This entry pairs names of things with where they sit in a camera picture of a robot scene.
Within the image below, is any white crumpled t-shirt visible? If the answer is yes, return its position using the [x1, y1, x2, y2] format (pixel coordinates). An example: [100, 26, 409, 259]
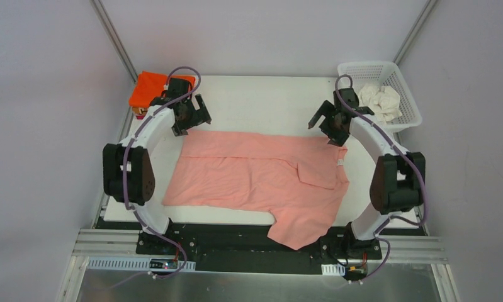
[358, 83, 403, 124]

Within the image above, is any left white cable duct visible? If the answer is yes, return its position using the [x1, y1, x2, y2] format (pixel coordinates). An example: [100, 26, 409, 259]
[87, 257, 196, 273]

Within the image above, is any left corner frame post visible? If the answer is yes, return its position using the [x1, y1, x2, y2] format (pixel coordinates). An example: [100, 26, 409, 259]
[89, 0, 138, 82]

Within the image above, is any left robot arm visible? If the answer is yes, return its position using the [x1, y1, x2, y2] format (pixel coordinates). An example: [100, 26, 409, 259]
[102, 77, 212, 235]

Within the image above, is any right white cable duct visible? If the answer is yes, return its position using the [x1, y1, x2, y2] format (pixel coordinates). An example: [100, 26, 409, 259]
[321, 264, 346, 276]

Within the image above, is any right corner frame post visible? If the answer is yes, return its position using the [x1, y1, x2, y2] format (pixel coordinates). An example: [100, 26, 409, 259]
[393, 0, 439, 65]

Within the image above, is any aluminium rail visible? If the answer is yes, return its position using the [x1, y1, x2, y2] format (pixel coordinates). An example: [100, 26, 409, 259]
[72, 229, 449, 264]

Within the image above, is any pink t-shirt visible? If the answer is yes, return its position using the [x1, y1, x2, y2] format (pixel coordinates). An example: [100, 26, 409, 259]
[162, 130, 349, 250]

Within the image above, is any white cable duct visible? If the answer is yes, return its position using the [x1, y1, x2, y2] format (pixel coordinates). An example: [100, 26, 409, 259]
[87, 257, 196, 273]
[321, 264, 346, 276]

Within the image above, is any orange folded t-shirt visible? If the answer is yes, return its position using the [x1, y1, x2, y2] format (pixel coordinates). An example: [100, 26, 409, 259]
[128, 70, 196, 110]

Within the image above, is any white plastic basket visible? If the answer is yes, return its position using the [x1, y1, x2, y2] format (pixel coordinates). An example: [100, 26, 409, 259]
[337, 61, 422, 133]

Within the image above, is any corner frame post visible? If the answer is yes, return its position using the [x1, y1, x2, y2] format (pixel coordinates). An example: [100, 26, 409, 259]
[89, 0, 138, 82]
[393, 0, 439, 65]

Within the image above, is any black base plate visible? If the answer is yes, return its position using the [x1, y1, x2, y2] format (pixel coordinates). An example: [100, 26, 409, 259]
[136, 223, 381, 275]

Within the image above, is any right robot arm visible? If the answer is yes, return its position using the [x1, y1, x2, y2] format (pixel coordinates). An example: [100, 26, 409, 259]
[308, 88, 426, 245]

